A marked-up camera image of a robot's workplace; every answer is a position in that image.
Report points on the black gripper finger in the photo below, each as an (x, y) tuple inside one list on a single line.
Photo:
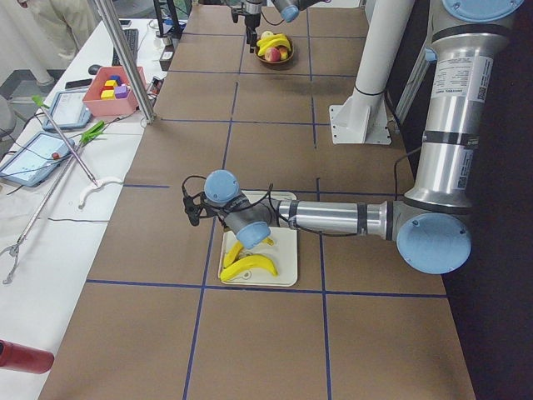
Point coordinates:
[(252, 39)]

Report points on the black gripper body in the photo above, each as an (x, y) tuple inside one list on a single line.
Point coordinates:
[(251, 19)]

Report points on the yellow banana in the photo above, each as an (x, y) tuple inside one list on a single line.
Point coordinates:
[(235, 251), (232, 268), (279, 39)]

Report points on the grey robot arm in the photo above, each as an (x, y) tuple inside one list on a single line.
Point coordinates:
[(429, 224), (251, 11)]

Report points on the brown wicker basket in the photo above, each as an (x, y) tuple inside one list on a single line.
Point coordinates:
[(285, 54)]

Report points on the red apple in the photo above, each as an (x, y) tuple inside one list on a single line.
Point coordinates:
[(272, 54)]

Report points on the pink plastic bin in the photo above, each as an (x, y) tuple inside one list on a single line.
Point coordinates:
[(110, 94)]

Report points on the blue-cased tablet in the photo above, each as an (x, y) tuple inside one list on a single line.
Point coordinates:
[(36, 160), (68, 109)]

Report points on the cream bear-print tray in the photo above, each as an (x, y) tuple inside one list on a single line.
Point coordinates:
[(282, 250)]

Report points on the long metal reacher tool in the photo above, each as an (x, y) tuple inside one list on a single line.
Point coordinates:
[(13, 250)]

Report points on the red bottle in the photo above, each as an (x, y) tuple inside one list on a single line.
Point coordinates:
[(25, 359)]

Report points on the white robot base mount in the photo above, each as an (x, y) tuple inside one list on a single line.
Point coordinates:
[(362, 119)]

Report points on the grey aluminium post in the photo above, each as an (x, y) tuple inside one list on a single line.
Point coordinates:
[(111, 22)]

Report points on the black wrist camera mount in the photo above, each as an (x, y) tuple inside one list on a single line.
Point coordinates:
[(194, 208)]

